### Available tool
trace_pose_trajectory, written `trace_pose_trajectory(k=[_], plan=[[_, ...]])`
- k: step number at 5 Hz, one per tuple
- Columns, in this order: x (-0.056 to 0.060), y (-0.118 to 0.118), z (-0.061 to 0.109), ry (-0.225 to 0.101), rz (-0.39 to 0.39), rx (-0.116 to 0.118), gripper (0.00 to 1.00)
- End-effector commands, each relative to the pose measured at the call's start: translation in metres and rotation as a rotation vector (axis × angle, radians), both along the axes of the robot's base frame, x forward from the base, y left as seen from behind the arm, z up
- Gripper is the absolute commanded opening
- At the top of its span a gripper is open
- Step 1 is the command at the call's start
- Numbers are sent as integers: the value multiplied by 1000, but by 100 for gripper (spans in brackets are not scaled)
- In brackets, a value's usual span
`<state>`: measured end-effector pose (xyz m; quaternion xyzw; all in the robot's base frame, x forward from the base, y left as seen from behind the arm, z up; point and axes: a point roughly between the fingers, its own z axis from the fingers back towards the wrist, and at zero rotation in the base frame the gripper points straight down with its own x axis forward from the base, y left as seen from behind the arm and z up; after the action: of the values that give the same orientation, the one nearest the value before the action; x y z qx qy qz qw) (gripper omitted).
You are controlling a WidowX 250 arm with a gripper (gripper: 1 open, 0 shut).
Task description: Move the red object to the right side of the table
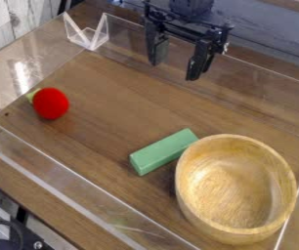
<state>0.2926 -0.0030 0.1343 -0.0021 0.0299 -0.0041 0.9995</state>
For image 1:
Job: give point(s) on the clear acrylic enclosure wall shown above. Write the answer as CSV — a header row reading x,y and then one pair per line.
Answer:
x,y
65,168

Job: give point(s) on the wooden bowl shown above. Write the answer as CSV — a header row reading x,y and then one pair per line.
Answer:
x,y
236,188

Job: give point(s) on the clear acrylic corner bracket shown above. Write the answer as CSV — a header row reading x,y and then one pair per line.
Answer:
x,y
89,38

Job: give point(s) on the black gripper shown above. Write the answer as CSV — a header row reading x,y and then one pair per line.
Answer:
x,y
191,15

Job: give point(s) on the black metal table bracket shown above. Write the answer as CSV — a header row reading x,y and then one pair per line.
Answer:
x,y
30,239

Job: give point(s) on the red plush tomato toy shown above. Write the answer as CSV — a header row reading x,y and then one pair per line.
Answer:
x,y
49,102

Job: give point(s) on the green rectangular block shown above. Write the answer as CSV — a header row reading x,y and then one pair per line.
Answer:
x,y
161,152

